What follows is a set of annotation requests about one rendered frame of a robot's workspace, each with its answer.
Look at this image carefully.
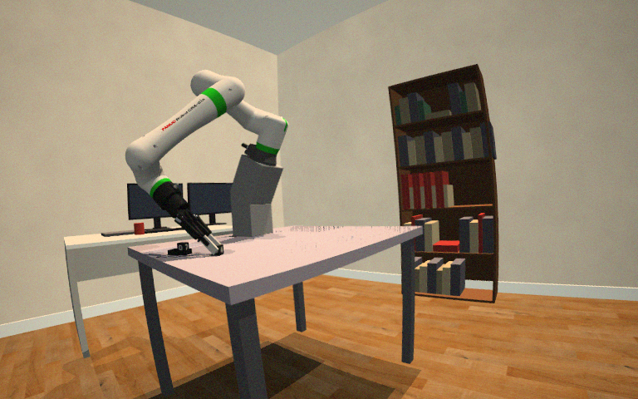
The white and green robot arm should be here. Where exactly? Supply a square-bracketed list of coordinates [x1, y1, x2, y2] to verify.
[125, 70, 288, 210]

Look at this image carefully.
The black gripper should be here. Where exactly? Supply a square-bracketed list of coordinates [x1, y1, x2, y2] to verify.
[164, 194, 221, 255]

